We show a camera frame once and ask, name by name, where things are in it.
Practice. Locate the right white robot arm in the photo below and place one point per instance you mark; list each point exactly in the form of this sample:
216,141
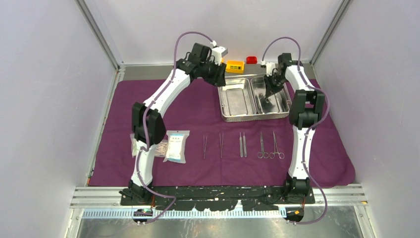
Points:
305,112

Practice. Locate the pink clear packet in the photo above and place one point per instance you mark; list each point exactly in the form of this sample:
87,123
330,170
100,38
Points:
161,149

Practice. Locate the steel tweezers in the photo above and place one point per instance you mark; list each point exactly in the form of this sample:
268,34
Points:
205,139
221,140

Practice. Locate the orange yellow toy block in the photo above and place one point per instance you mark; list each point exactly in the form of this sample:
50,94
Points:
234,66

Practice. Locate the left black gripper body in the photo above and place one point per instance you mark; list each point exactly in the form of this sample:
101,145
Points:
212,72

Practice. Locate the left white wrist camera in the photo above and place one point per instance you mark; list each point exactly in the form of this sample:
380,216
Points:
218,52

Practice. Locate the red block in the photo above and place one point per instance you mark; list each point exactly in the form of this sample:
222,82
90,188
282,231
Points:
251,60

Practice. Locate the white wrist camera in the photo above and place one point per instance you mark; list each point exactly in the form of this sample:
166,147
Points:
270,68
218,52

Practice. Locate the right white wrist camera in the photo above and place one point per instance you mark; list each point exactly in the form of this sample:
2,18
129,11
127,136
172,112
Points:
270,68

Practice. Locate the steel surgical scissors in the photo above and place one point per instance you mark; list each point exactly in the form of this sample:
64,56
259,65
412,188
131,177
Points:
275,152
262,153

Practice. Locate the white sterile pouch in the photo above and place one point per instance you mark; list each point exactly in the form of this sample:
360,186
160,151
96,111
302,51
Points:
176,144

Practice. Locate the steel instrument tray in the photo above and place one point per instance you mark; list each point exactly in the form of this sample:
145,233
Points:
240,100

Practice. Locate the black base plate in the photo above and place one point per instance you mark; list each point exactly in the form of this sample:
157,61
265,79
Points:
214,198

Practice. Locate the purple cloth wrap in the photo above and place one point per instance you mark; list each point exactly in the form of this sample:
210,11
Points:
195,109

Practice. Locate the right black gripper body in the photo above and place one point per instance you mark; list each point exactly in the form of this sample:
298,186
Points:
274,82

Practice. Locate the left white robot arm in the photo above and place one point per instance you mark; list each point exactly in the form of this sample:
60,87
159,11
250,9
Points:
147,117

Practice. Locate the green packet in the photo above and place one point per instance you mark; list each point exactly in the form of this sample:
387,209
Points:
134,146

